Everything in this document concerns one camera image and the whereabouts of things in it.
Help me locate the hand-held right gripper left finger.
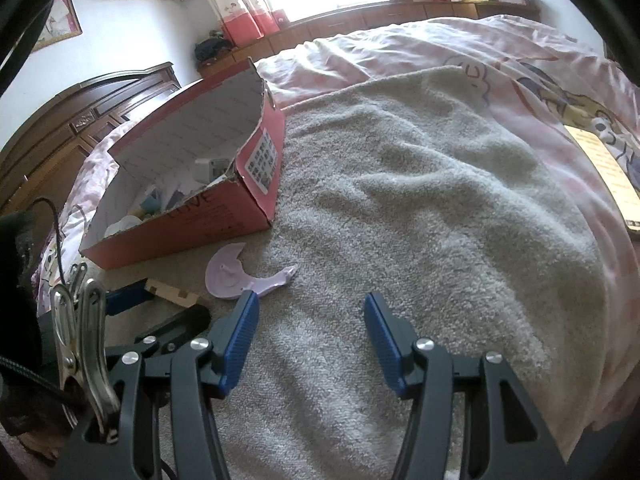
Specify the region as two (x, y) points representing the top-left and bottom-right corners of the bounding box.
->
(54, 290), (261, 480)

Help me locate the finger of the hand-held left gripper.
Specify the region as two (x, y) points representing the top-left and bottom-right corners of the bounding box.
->
(104, 284), (154, 317)
(131, 305), (212, 357)

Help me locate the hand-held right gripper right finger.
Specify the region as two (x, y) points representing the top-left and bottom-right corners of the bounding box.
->
(363, 292), (569, 480)

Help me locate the notched wooden block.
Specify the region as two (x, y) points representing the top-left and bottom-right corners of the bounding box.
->
(145, 279), (200, 310)

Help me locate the pink moon-shaped piece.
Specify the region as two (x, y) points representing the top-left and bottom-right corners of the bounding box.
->
(205, 241), (299, 301)

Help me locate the white plastic jar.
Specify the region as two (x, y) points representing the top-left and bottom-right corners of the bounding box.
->
(104, 215), (144, 239)

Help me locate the red cardboard box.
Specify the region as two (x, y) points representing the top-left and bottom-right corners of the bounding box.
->
(79, 57), (287, 270)

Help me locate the metal spring clip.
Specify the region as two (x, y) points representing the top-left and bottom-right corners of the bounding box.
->
(50, 262), (122, 444)

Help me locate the beige towel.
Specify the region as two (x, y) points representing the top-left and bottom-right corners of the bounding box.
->
(100, 65), (617, 480)

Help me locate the dark wooden headboard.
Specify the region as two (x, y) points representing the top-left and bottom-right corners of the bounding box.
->
(0, 61), (182, 217)

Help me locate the dark clothing pile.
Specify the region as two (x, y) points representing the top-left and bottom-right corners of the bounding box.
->
(194, 34), (234, 64)

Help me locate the pink printed blanket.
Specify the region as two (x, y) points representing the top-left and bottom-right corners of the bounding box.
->
(30, 12), (640, 443)

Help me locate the black braided cable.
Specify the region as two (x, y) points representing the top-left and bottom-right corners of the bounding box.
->
(0, 352), (77, 407)

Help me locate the framed wall picture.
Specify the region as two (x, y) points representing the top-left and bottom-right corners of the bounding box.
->
(31, 0), (84, 54)

